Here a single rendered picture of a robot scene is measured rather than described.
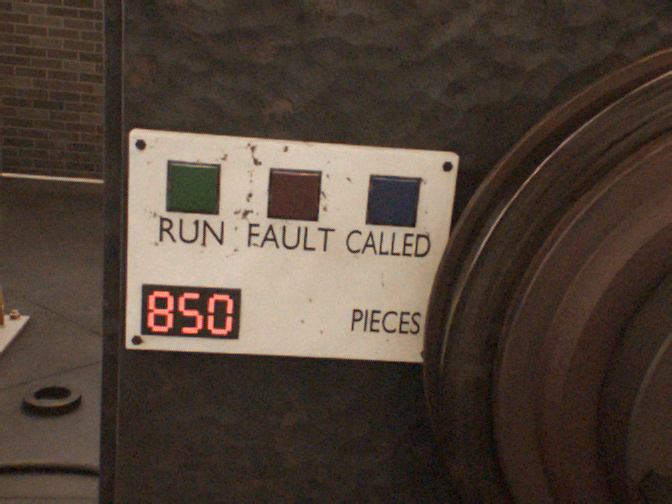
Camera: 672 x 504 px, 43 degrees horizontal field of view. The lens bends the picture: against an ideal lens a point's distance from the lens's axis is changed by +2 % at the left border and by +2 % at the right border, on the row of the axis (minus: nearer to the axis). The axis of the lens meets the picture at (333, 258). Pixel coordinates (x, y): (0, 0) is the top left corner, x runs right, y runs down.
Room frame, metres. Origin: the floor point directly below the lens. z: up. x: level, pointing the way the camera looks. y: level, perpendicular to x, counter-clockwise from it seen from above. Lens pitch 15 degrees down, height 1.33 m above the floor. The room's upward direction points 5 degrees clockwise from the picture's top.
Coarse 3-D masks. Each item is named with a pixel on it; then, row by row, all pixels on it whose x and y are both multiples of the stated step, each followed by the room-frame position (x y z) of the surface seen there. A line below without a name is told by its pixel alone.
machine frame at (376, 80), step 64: (128, 0) 0.67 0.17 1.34; (192, 0) 0.68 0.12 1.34; (256, 0) 0.68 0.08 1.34; (320, 0) 0.69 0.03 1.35; (384, 0) 0.69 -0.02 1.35; (448, 0) 0.69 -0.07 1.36; (512, 0) 0.70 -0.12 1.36; (576, 0) 0.70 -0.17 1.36; (640, 0) 0.71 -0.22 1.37; (128, 64) 0.67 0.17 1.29; (192, 64) 0.68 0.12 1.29; (256, 64) 0.68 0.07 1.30; (320, 64) 0.69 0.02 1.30; (384, 64) 0.69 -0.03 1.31; (448, 64) 0.70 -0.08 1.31; (512, 64) 0.70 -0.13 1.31; (576, 64) 0.71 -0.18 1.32; (128, 128) 0.67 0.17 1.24; (192, 128) 0.68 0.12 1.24; (256, 128) 0.68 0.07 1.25; (320, 128) 0.69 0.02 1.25; (384, 128) 0.69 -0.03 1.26; (448, 128) 0.70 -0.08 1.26; (512, 128) 0.70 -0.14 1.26; (128, 192) 0.67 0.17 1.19; (128, 384) 0.67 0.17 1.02; (192, 384) 0.68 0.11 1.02; (256, 384) 0.68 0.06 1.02; (320, 384) 0.69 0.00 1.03; (384, 384) 0.69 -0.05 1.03; (128, 448) 0.67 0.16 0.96; (192, 448) 0.68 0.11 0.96; (256, 448) 0.68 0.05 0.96; (320, 448) 0.69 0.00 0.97; (384, 448) 0.69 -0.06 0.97
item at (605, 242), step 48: (624, 192) 0.53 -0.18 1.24; (576, 240) 0.53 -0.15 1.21; (624, 240) 0.52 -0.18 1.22; (528, 288) 0.53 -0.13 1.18; (576, 288) 0.53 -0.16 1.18; (624, 288) 0.51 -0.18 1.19; (528, 336) 0.53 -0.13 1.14; (576, 336) 0.51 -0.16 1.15; (528, 384) 0.53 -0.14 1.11; (576, 384) 0.51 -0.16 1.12; (528, 432) 0.53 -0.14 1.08; (576, 432) 0.51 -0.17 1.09; (528, 480) 0.53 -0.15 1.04; (576, 480) 0.51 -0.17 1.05
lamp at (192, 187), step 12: (180, 168) 0.65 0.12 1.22; (192, 168) 0.65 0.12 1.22; (204, 168) 0.65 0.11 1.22; (216, 168) 0.65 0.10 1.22; (180, 180) 0.65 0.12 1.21; (192, 180) 0.65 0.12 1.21; (204, 180) 0.65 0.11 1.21; (216, 180) 0.65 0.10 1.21; (180, 192) 0.65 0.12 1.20; (192, 192) 0.65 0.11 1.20; (204, 192) 0.65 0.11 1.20; (180, 204) 0.65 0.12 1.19; (192, 204) 0.65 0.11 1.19; (204, 204) 0.65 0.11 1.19
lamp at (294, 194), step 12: (276, 180) 0.66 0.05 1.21; (288, 180) 0.66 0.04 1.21; (300, 180) 0.66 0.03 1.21; (312, 180) 0.66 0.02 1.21; (276, 192) 0.66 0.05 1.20; (288, 192) 0.66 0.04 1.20; (300, 192) 0.66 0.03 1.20; (312, 192) 0.66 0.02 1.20; (276, 204) 0.66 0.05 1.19; (288, 204) 0.66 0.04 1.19; (300, 204) 0.66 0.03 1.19; (312, 204) 0.66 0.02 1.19; (288, 216) 0.66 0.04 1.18; (300, 216) 0.66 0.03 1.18; (312, 216) 0.66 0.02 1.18
